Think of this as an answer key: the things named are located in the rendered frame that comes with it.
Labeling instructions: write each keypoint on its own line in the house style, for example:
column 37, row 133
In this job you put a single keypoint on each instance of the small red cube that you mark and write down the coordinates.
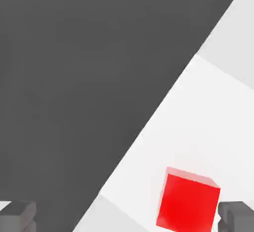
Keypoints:
column 188, row 202

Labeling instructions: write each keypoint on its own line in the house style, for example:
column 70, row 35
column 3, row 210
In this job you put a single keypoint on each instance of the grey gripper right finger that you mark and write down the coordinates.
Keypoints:
column 238, row 219

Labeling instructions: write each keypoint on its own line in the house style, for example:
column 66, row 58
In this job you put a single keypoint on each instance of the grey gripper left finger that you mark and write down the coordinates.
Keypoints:
column 16, row 219

